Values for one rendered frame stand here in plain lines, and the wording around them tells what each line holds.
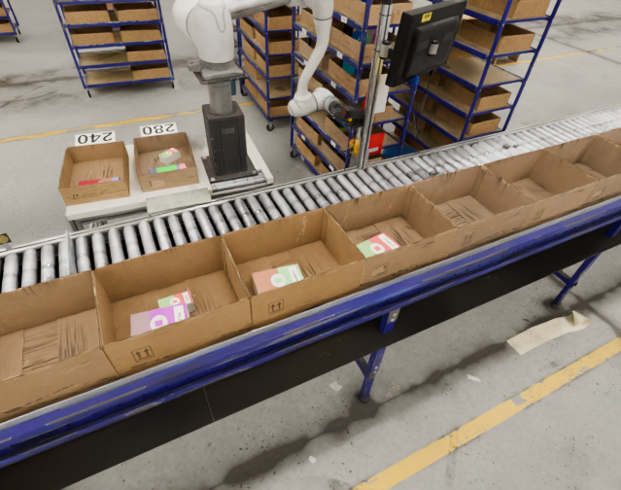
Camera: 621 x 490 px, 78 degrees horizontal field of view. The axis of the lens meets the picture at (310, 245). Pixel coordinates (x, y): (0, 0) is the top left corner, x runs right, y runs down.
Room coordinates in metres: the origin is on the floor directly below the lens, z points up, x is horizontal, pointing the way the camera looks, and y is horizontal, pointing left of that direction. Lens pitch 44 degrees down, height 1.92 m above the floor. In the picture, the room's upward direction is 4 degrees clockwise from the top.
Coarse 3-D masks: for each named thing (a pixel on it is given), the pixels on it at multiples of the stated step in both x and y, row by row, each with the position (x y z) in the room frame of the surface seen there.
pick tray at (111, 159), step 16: (96, 144) 1.78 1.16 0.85; (112, 144) 1.81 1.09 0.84; (64, 160) 1.62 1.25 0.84; (80, 160) 1.74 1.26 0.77; (96, 160) 1.76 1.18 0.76; (112, 160) 1.77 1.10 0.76; (128, 160) 1.78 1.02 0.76; (64, 176) 1.52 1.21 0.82; (80, 176) 1.61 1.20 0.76; (96, 176) 1.61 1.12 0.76; (112, 176) 1.63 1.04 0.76; (128, 176) 1.63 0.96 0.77; (64, 192) 1.38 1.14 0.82; (80, 192) 1.40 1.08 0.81; (96, 192) 1.43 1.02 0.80; (112, 192) 1.45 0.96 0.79; (128, 192) 1.48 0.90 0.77
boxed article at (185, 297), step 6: (180, 294) 0.77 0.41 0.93; (186, 294) 0.77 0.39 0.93; (162, 300) 0.73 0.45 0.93; (168, 300) 0.74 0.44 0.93; (174, 300) 0.74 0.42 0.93; (180, 300) 0.74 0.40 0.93; (186, 300) 0.74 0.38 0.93; (192, 300) 0.74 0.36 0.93; (162, 306) 0.71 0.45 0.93; (192, 306) 0.73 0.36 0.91
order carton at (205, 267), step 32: (160, 256) 0.84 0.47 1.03; (192, 256) 0.88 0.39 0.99; (224, 256) 0.90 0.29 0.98; (96, 288) 0.68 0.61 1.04; (128, 288) 0.78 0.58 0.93; (160, 288) 0.82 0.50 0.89; (192, 288) 0.83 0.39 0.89; (224, 288) 0.84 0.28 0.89; (128, 320) 0.68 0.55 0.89; (192, 320) 0.60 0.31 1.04; (224, 320) 0.64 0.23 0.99; (128, 352) 0.51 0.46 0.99; (160, 352) 0.55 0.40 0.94; (192, 352) 0.59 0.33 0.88
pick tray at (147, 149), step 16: (144, 144) 1.88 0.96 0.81; (160, 144) 1.92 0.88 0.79; (176, 144) 1.95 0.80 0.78; (144, 160) 1.79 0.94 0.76; (176, 160) 1.81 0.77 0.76; (192, 160) 1.78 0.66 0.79; (144, 176) 1.53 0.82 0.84; (160, 176) 1.56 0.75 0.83; (176, 176) 1.59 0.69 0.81; (192, 176) 1.62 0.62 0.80
